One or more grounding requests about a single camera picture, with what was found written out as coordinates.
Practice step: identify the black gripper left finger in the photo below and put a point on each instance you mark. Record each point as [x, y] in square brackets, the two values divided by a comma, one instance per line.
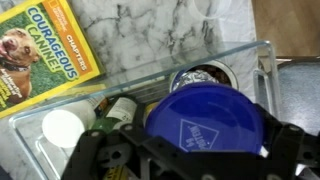
[139, 117]

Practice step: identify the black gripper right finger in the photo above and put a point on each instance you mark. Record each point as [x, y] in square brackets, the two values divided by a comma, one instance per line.
[282, 142]

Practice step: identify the blue-lidded peanut jar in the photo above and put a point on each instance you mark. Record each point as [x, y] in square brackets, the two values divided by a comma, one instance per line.
[208, 116]

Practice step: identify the small white container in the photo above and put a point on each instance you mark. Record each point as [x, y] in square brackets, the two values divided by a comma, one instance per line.
[64, 125]

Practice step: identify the clear plastic container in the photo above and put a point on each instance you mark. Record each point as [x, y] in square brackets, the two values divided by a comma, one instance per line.
[249, 65]

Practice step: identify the red-capped sauce bottle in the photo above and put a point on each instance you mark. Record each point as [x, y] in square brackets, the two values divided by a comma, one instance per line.
[122, 111]

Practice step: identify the grey office chair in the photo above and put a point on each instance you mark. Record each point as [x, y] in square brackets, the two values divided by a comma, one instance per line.
[300, 94]

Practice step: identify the foil-covered jar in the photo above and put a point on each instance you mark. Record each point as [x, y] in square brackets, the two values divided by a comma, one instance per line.
[213, 71]

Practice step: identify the yellow dog book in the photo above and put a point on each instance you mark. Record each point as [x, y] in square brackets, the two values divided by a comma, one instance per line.
[44, 51]

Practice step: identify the clear plastic measuring scoop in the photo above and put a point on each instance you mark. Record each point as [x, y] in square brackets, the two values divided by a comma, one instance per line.
[208, 9]

